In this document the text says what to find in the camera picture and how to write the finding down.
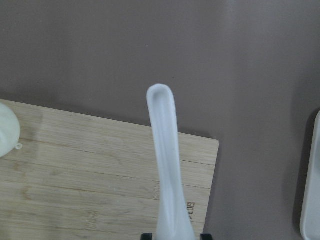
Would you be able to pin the bamboo cutting board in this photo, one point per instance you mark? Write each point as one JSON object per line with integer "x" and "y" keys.
{"x": 78, "y": 177}

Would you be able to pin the white ceramic spoon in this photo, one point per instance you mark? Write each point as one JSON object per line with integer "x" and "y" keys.
{"x": 173, "y": 219}

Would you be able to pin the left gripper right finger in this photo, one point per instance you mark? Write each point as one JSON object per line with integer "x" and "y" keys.
{"x": 206, "y": 236}

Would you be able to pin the white rectangular tray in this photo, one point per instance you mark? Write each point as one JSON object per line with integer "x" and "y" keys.
{"x": 310, "y": 215}

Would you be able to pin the white onion piece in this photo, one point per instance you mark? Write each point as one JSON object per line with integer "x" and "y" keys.
{"x": 10, "y": 131}

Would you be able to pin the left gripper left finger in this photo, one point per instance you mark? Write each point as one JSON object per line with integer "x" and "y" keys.
{"x": 146, "y": 236}

